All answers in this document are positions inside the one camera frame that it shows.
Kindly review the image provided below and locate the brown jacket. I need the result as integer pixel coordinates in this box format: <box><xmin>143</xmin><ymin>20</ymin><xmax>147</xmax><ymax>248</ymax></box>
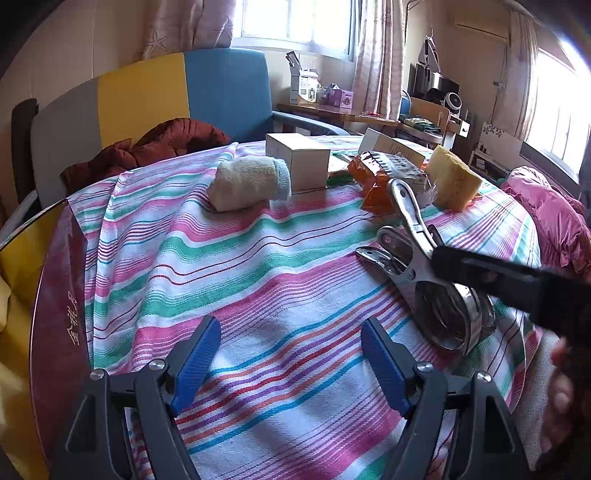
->
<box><xmin>60</xmin><ymin>117</ymin><xmax>232</xmax><ymax>195</ymax></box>

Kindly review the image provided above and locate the grey yellow blue armchair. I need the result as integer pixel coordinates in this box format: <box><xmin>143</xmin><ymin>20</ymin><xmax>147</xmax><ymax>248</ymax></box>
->
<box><xmin>30</xmin><ymin>47</ymin><xmax>352</xmax><ymax>204</ymax></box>

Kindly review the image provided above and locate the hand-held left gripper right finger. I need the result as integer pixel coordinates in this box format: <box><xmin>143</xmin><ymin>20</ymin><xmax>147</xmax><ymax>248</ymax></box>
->
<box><xmin>361</xmin><ymin>316</ymin><xmax>532</xmax><ymax>480</ymax></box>

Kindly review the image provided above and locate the pink patterned curtain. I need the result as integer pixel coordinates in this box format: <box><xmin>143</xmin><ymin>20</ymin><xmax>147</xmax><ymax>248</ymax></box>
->
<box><xmin>501</xmin><ymin>9</ymin><xmax>541</xmax><ymax>144</ymax></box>
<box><xmin>353</xmin><ymin>0</ymin><xmax>409</xmax><ymax>123</ymax></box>
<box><xmin>143</xmin><ymin>0</ymin><xmax>236</xmax><ymax>61</ymax></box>

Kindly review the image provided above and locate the white appliance box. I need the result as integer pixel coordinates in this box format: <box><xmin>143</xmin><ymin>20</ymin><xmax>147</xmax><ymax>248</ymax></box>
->
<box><xmin>290</xmin><ymin>67</ymin><xmax>321</xmax><ymax>106</ymax></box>

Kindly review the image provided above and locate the printed cream box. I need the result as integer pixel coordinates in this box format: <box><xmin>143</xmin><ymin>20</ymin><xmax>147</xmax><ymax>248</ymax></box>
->
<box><xmin>358</xmin><ymin>128</ymin><xmax>432</xmax><ymax>169</ymax></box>

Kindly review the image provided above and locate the pink duvet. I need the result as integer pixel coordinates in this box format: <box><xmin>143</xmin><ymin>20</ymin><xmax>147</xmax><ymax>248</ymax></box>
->
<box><xmin>501</xmin><ymin>166</ymin><xmax>591</xmax><ymax>278</ymax></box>

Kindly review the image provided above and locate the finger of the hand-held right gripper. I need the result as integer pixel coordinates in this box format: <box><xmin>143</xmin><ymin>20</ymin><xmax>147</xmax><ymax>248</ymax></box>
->
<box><xmin>429</xmin><ymin>246</ymin><xmax>555</xmax><ymax>319</ymax></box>

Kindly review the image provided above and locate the wooden desk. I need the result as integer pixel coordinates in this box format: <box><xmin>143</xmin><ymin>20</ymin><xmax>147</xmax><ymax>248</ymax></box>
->
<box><xmin>274</xmin><ymin>102</ymin><xmax>402</xmax><ymax>137</ymax></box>

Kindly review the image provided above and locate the large metal clip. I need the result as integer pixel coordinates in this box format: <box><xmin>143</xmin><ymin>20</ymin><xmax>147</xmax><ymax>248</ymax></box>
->
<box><xmin>355</xmin><ymin>178</ymin><xmax>497</xmax><ymax>356</ymax></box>

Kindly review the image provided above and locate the printed cardboard box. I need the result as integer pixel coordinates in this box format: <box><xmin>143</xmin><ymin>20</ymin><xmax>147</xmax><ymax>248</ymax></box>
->
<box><xmin>471</xmin><ymin>122</ymin><xmax>525</xmax><ymax>171</ymax></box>

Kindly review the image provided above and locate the cracker packet with green edges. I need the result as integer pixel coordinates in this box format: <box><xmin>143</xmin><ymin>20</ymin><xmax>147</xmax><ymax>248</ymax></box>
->
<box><xmin>327</xmin><ymin>166</ymin><xmax>358</xmax><ymax>186</ymax></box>

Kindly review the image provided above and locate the yellow sponge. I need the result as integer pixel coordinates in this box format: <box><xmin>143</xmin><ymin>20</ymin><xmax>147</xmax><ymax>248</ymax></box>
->
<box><xmin>424</xmin><ymin>145</ymin><xmax>483</xmax><ymax>212</ymax></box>

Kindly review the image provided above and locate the orange snack packet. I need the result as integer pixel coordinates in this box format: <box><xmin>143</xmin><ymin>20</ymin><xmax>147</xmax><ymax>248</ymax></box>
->
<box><xmin>346</xmin><ymin>150</ymin><xmax>437</xmax><ymax>215</ymax></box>

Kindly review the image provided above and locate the plain white box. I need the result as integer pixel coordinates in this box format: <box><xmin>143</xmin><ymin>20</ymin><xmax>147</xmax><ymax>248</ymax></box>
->
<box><xmin>265</xmin><ymin>132</ymin><xmax>332</xmax><ymax>193</ymax></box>

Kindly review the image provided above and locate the black appliance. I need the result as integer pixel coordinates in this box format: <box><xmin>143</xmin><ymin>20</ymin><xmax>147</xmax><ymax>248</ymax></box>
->
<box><xmin>409</xmin><ymin>62</ymin><xmax>460</xmax><ymax>104</ymax></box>

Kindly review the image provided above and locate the rolled white sock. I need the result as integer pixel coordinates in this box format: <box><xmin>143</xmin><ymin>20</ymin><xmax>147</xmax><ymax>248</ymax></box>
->
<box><xmin>210</xmin><ymin>155</ymin><xmax>293</xmax><ymax>213</ymax></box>

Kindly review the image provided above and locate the wall air conditioner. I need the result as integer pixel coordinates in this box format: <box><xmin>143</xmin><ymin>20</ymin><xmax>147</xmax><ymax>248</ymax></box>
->
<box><xmin>452</xmin><ymin>4</ymin><xmax>509</xmax><ymax>38</ymax></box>

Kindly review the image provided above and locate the striped tablecloth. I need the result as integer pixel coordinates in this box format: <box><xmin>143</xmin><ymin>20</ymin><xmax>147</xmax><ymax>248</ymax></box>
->
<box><xmin>67</xmin><ymin>134</ymin><xmax>543</xmax><ymax>480</ymax></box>

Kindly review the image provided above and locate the gold square tin container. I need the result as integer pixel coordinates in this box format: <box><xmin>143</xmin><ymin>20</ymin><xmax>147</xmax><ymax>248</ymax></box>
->
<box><xmin>0</xmin><ymin>198</ymin><xmax>95</xmax><ymax>480</ymax></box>

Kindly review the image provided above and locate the black rolled mat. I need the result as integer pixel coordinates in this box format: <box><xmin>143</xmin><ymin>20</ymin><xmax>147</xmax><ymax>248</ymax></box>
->
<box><xmin>10</xmin><ymin>98</ymin><xmax>40</xmax><ymax>204</ymax></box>

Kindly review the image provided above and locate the person's right hand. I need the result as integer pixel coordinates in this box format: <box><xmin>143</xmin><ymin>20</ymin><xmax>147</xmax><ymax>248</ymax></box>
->
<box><xmin>540</xmin><ymin>337</ymin><xmax>585</xmax><ymax>455</ymax></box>

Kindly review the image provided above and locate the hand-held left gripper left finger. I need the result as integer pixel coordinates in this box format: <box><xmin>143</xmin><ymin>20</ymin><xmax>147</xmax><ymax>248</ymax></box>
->
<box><xmin>48</xmin><ymin>315</ymin><xmax>222</xmax><ymax>480</ymax></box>

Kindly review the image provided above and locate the small wooden chair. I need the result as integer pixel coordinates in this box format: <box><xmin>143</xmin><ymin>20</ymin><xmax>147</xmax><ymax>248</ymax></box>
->
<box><xmin>406</xmin><ymin>97</ymin><xmax>467</xmax><ymax>148</ymax></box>

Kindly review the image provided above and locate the purple tissue box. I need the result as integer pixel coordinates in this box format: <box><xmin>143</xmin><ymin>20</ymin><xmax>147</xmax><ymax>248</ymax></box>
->
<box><xmin>323</xmin><ymin>84</ymin><xmax>356</xmax><ymax>112</ymax></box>

